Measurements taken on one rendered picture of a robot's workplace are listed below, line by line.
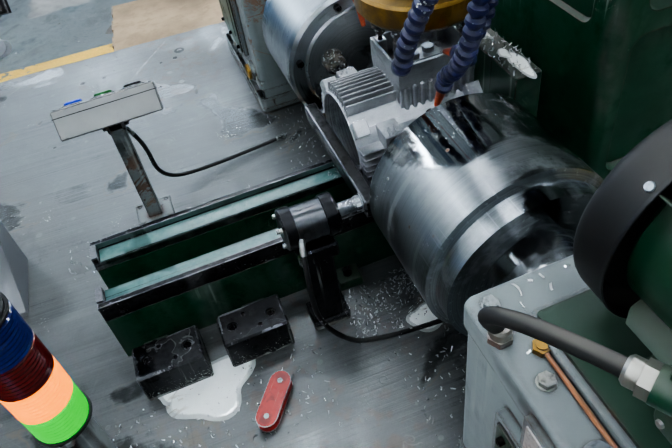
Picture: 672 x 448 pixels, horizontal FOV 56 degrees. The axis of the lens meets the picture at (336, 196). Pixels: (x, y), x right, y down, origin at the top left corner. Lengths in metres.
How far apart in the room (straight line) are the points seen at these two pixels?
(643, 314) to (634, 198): 0.10
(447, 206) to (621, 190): 0.29
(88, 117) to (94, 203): 0.30
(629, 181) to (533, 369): 0.18
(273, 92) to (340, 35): 0.38
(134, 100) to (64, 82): 0.70
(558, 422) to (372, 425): 0.44
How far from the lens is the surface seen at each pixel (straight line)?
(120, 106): 1.11
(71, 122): 1.12
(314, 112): 1.03
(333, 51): 1.08
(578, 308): 0.58
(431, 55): 0.95
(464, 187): 0.70
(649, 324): 0.50
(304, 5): 1.09
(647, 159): 0.45
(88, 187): 1.41
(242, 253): 0.97
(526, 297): 0.59
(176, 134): 1.46
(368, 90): 0.93
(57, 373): 0.70
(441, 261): 0.71
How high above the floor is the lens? 1.63
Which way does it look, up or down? 44 degrees down
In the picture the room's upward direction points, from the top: 10 degrees counter-clockwise
